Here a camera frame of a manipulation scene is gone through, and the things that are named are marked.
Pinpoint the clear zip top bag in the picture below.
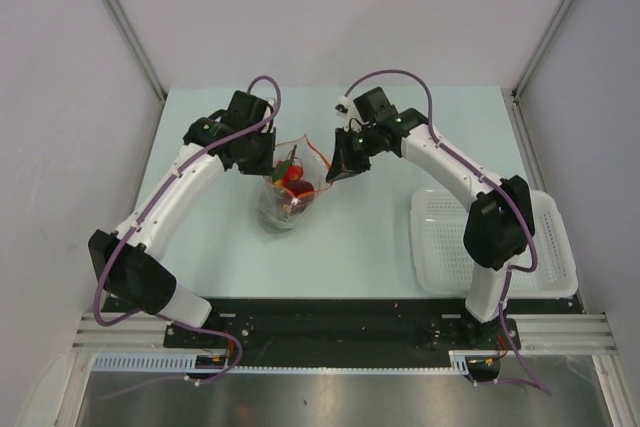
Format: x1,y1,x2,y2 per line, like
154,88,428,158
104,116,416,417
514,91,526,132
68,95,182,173
257,135,332,222

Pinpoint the white perforated plastic basket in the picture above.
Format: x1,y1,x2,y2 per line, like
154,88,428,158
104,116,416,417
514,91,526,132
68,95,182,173
410,189,578,299

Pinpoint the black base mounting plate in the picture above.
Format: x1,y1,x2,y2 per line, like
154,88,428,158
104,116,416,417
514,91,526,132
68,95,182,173
164,296,582,367

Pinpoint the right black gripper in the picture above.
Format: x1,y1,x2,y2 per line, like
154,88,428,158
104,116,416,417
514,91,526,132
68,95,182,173
328,125,381,183

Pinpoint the purple cable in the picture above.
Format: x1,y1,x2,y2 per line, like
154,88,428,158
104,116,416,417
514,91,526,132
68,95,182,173
93,75,284,401
344,69,552,396

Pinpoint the left aluminium frame post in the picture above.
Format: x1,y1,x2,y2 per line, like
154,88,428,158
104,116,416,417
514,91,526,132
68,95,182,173
101,0,168,104

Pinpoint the right aluminium frame post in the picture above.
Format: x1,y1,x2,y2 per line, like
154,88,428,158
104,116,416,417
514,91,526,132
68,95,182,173
514,0,609,93

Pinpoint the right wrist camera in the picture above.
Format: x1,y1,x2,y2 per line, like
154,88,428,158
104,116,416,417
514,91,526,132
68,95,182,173
335,95,353,116

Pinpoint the fake red apple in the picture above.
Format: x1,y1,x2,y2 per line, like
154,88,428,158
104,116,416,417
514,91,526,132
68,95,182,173
287,179,315,200

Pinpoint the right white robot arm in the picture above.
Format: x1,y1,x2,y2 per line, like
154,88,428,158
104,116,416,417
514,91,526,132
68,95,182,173
326,87,535,348

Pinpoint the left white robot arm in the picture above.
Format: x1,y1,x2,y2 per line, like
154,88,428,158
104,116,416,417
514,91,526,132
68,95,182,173
88,91,280,347

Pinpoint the aluminium frame post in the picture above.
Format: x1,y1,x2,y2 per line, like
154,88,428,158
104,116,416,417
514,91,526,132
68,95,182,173
514,0,609,93
101,0,168,104

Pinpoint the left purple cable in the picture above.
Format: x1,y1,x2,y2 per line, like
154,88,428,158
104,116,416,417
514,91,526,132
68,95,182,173
93,75,284,401

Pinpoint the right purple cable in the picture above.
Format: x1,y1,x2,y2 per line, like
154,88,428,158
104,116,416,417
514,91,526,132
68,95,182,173
344,69,552,396

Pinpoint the fake green melon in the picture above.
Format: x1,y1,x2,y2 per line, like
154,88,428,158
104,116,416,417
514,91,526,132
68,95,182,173
257,193,305,234

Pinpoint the white slotted cable duct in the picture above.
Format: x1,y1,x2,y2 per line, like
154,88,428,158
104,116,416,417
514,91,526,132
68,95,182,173
91,351,498,377

